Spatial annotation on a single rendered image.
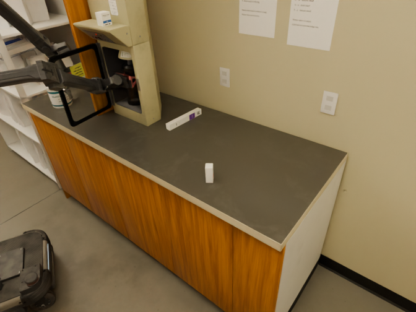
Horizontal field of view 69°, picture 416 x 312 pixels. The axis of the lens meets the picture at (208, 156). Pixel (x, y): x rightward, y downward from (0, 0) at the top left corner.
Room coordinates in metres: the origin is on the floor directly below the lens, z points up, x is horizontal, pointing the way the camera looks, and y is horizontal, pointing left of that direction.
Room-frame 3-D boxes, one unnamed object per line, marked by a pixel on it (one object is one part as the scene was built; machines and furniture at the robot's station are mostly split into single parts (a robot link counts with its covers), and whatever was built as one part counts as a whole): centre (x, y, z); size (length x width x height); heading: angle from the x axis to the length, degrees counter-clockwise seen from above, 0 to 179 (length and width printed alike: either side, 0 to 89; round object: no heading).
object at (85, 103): (1.65, 0.68, 1.19); 0.30 x 0.01 x 0.40; 145
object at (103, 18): (1.62, 0.48, 1.54); 0.05 x 0.05 x 0.06; 49
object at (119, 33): (1.65, 0.51, 1.46); 0.32 x 0.12 x 0.10; 49
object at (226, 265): (1.63, 0.30, 0.45); 2.05 x 0.67 x 0.90; 49
